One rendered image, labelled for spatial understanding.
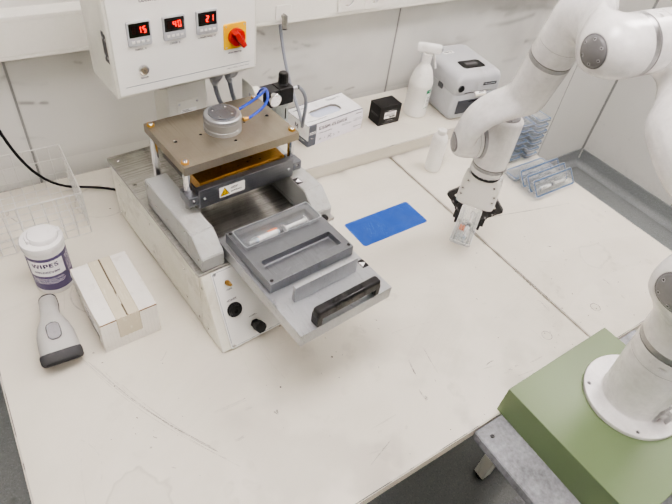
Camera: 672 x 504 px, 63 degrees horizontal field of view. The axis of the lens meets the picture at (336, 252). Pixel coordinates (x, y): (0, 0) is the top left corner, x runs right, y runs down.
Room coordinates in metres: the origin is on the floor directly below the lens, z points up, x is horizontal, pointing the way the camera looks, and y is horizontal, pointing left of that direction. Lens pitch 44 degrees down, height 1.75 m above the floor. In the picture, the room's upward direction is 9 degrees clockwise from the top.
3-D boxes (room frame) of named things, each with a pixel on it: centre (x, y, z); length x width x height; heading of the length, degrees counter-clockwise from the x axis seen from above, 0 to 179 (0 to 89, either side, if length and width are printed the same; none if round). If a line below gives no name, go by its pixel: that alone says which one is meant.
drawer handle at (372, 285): (0.67, -0.03, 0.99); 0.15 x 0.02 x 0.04; 135
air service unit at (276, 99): (1.23, 0.21, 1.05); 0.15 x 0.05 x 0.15; 135
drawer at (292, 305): (0.76, 0.06, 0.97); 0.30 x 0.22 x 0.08; 45
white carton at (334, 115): (1.55, 0.10, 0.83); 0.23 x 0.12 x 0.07; 137
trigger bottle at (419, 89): (1.75, -0.20, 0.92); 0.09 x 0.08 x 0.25; 89
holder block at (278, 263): (0.80, 0.10, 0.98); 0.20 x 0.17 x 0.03; 135
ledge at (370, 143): (1.69, -0.09, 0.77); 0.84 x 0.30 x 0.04; 129
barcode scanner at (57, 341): (0.65, 0.56, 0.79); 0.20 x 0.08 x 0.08; 39
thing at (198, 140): (1.02, 0.29, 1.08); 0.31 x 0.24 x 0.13; 135
